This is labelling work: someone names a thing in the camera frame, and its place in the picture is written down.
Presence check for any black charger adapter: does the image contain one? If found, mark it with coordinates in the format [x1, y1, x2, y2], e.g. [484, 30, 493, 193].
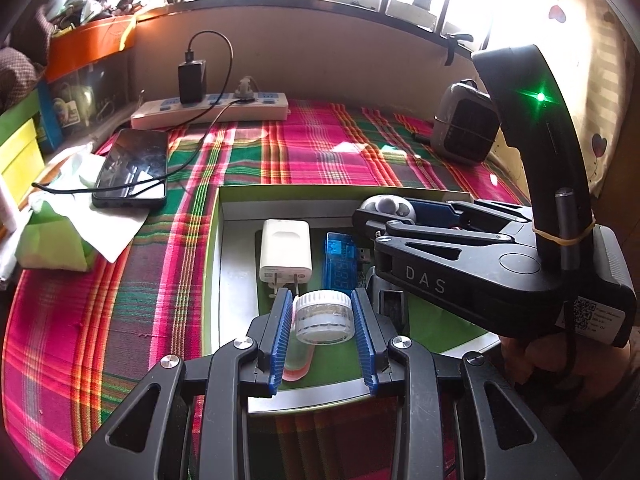
[178, 60, 207, 105]

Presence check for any white power strip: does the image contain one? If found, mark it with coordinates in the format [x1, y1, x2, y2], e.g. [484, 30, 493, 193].
[131, 91, 290, 130]

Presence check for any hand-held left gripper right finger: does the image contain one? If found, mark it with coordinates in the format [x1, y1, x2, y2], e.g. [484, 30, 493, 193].
[350, 287, 583, 480]

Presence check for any dark fan heater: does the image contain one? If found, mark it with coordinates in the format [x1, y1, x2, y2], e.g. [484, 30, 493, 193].
[431, 80, 501, 166]

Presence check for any black charging cable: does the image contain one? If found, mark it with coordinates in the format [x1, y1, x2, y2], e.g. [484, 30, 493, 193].
[32, 30, 251, 196]

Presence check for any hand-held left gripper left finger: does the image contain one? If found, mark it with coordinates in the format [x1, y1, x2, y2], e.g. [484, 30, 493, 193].
[60, 287, 293, 480]

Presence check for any clear storage box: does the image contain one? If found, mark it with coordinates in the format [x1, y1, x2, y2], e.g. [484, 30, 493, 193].
[37, 57, 133, 153]

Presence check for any orange box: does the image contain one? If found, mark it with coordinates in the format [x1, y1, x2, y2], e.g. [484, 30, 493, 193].
[45, 12, 138, 83]

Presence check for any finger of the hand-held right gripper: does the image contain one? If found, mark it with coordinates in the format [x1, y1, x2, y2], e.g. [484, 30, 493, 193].
[407, 199, 533, 236]
[351, 207, 502, 323]

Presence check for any pink plastic clip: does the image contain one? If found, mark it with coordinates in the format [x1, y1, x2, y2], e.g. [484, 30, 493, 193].
[281, 342, 313, 383]

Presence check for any heart print curtain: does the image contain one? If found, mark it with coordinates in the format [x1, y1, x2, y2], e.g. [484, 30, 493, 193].
[480, 0, 631, 196]

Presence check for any white tube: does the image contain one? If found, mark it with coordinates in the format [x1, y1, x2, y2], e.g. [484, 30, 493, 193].
[0, 175, 23, 236]

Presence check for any yellow green box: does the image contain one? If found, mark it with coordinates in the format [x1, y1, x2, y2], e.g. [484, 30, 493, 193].
[0, 90, 46, 206]

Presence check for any person's right hand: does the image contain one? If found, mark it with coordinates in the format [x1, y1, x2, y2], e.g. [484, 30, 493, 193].
[500, 332, 601, 396]

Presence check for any white round toy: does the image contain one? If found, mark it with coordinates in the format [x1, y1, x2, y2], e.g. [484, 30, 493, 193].
[360, 194, 417, 226]

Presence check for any green tissue pack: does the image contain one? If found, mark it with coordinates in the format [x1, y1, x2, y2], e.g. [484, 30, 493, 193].
[17, 152, 151, 271]

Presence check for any green cardboard box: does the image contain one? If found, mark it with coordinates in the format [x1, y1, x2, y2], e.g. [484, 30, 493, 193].
[202, 185, 501, 418]

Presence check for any black device with clear cap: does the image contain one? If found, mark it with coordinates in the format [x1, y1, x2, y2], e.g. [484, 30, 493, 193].
[367, 267, 408, 341]

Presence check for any small white jar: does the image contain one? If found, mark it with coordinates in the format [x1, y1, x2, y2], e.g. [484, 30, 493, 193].
[292, 290, 355, 345]

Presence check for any white wall charger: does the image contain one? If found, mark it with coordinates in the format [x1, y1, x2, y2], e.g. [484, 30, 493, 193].
[259, 219, 313, 297]

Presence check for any black smartphone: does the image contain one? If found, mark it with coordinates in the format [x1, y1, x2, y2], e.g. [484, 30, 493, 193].
[91, 128, 170, 209]

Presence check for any blue usb tester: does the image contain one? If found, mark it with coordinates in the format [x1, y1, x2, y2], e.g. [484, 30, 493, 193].
[320, 231, 373, 292]

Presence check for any brown cloth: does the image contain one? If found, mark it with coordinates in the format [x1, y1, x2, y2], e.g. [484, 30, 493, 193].
[0, 7, 51, 111]

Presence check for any plaid tablecloth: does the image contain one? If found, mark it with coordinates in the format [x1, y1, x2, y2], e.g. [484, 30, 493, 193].
[0, 97, 531, 480]

